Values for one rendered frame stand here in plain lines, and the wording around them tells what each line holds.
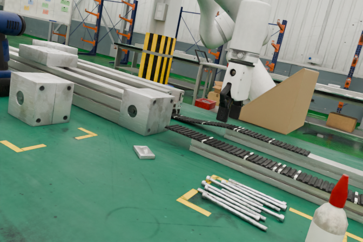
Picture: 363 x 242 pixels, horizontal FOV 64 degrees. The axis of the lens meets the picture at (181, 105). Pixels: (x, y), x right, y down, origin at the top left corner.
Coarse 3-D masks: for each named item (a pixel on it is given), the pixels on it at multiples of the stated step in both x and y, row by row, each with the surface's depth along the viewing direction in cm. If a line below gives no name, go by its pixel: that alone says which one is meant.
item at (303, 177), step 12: (180, 132) 66; (192, 132) 69; (216, 144) 63; (228, 144) 65; (240, 156) 59; (252, 156) 60; (276, 168) 56; (288, 168) 58; (300, 180) 53; (312, 180) 54; (348, 192) 52; (360, 204) 48
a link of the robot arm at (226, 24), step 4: (224, 12) 125; (220, 16) 125; (224, 16) 124; (228, 16) 123; (216, 20) 124; (220, 20) 123; (224, 20) 123; (228, 20) 122; (232, 20) 122; (220, 24) 123; (224, 24) 123; (228, 24) 123; (232, 24) 122; (224, 28) 123; (228, 28) 123; (232, 28) 123; (224, 32) 124; (228, 32) 124; (232, 32) 124; (228, 36) 125; (228, 40) 127
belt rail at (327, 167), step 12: (228, 132) 81; (252, 144) 78; (264, 144) 76; (276, 156) 74; (288, 156) 73; (300, 156) 71; (312, 156) 71; (312, 168) 70; (324, 168) 69; (336, 168) 67; (348, 168) 68; (348, 180) 66; (360, 180) 65
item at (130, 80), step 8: (80, 64) 109; (88, 64) 117; (96, 64) 117; (96, 72) 104; (104, 72) 102; (112, 72) 103; (120, 72) 108; (120, 80) 98; (128, 80) 96; (136, 80) 96; (144, 80) 102; (144, 88) 93; (152, 88) 91; (160, 88) 91; (168, 88) 96; (176, 96) 95; (176, 104) 94; (176, 112) 96
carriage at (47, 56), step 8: (24, 48) 93; (32, 48) 91; (40, 48) 94; (48, 48) 100; (24, 56) 94; (32, 56) 91; (40, 56) 89; (48, 56) 87; (56, 56) 90; (64, 56) 92; (72, 56) 94; (48, 64) 88; (56, 64) 90; (64, 64) 93; (72, 64) 95
